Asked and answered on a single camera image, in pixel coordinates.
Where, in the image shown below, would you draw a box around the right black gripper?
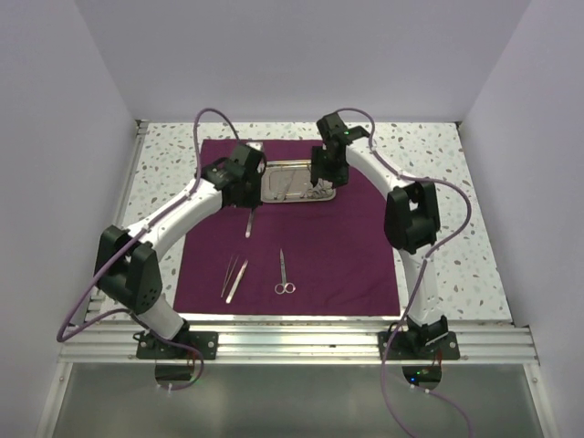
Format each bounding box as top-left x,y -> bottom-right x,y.
312,145 -> 349,189

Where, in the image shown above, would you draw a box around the steel scalpel handle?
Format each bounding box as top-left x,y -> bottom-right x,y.
245,209 -> 255,238

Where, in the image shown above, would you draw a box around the purple cloth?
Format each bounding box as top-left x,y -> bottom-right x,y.
171,137 -> 402,316

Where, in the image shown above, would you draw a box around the fine steel tweezers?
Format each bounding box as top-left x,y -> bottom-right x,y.
220,255 -> 239,297

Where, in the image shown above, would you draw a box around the wide steel tweezers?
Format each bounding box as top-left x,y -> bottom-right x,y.
225,259 -> 248,304

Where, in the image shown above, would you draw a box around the steel scissors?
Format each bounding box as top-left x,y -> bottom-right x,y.
274,249 -> 297,295

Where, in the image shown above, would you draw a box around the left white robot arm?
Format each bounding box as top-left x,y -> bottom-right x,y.
93,144 -> 266,359

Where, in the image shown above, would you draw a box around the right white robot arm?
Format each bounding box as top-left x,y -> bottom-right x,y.
310,112 -> 448,359

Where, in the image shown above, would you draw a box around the steel instrument tray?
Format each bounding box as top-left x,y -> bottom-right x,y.
261,160 -> 319,203

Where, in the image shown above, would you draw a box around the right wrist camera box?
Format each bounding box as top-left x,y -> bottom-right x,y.
317,112 -> 370,146

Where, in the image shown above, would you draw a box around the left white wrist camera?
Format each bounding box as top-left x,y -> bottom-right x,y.
230,142 -> 264,168

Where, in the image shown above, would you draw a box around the left side rail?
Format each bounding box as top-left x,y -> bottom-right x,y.
84,119 -> 148,326

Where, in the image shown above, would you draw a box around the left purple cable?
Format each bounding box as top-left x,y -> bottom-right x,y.
56,108 -> 241,391

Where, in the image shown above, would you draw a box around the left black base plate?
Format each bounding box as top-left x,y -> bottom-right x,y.
132,331 -> 219,360

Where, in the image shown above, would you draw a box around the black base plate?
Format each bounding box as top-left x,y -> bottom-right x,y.
377,330 -> 461,360
132,331 -> 219,360

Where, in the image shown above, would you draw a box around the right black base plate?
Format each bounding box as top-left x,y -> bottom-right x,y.
377,330 -> 461,360

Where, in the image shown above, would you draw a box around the aluminium front rail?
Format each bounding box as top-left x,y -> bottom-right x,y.
57,321 -> 539,365

